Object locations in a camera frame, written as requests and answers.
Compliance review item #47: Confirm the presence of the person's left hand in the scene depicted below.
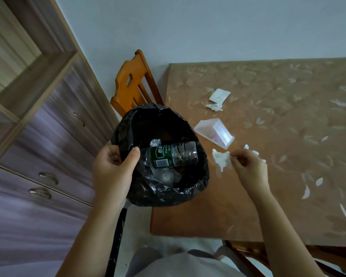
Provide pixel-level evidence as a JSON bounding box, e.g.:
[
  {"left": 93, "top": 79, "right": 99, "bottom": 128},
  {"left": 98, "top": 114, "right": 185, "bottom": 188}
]
[{"left": 92, "top": 144, "right": 141, "bottom": 206}]

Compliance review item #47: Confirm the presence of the person's right hand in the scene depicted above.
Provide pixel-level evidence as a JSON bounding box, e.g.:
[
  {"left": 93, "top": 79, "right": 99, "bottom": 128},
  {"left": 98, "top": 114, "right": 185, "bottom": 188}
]
[{"left": 230, "top": 149, "right": 271, "bottom": 198}]

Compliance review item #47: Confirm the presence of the black plastic trash bag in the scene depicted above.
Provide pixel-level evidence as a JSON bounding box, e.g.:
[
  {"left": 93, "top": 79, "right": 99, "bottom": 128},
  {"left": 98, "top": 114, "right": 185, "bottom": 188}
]
[{"left": 105, "top": 103, "right": 210, "bottom": 277}]

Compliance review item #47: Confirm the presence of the person's left forearm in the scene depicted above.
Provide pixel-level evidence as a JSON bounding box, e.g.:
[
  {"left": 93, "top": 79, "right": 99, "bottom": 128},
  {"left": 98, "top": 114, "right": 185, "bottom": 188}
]
[{"left": 56, "top": 199, "right": 128, "bottom": 277}]

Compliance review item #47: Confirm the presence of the person's right forearm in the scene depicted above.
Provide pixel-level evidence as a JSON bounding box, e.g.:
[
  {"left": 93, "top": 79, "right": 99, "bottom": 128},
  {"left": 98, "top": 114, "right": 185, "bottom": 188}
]
[{"left": 249, "top": 187, "right": 326, "bottom": 277}]

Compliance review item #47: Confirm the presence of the small crumpled white tissue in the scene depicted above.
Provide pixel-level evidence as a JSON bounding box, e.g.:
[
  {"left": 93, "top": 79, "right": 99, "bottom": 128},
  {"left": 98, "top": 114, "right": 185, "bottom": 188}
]
[{"left": 244, "top": 144, "right": 267, "bottom": 164}]

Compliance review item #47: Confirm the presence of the white triangular plastic container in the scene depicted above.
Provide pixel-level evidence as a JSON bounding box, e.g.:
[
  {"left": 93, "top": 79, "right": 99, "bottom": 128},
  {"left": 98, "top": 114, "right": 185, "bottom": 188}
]
[{"left": 193, "top": 118, "right": 236, "bottom": 150}]

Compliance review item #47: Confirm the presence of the crumpled clear plastic wrap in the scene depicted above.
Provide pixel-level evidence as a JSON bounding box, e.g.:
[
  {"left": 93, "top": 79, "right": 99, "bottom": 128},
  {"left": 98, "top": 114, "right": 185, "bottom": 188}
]
[{"left": 153, "top": 167, "right": 183, "bottom": 187}]

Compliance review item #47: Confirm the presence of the clear green-label plastic bottle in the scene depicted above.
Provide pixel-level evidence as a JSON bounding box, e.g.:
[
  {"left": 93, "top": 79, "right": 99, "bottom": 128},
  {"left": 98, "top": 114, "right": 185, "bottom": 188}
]
[{"left": 146, "top": 141, "right": 199, "bottom": 171}]

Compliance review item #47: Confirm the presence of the brown leaf-print tablecloth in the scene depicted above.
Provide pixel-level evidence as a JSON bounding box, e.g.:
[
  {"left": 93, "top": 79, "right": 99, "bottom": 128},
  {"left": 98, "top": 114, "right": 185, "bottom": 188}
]
[{"left": 150, "top": 57, "right": 346, "bottom": 248}]

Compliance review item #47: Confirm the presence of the orange wooden chair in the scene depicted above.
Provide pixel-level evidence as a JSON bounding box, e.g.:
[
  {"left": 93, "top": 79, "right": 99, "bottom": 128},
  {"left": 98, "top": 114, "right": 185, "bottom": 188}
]
[{"left": 110, "top": 49, "right": 165, "bottom": 118}]

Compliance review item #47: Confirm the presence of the flat white paper piece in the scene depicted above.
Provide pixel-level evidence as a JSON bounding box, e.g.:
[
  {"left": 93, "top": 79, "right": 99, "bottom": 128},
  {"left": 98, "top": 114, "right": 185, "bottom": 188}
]
[{"left": 209, "top": 88, "right": 231, "bottom": 104}]

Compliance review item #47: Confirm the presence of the wooden drawer cabinet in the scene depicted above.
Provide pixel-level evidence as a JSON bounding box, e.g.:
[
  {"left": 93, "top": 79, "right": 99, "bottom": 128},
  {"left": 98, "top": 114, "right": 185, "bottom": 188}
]
[{"left": 0, "top": 0, "right": 121, "bottom": 269}]

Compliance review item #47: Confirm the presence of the person's grey clothing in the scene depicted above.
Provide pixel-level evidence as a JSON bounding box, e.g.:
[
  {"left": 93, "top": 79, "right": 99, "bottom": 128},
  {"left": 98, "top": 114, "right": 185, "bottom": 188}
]
[{"left": 125, "top": 246, "right": 249, "bottom": 277}]

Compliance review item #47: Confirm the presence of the dark wooden chair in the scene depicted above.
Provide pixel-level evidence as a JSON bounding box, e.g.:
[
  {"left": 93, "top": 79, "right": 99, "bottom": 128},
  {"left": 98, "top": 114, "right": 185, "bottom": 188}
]
[{"left": 221, "top": 240, "right": 346, "bottom": 277}]

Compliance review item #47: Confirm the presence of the metal drawer handle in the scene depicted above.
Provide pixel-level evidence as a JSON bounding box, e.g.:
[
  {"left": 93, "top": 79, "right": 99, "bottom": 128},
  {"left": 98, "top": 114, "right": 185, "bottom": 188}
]
[
  {"left": 38, "top": 172, "right": 59, "bottom": 185},
  {"left": 28, "top": 187, "right": 52, "bottom": 200},
  {"left": 73, "top": 112, "right": 86, "bottom": 128}
]

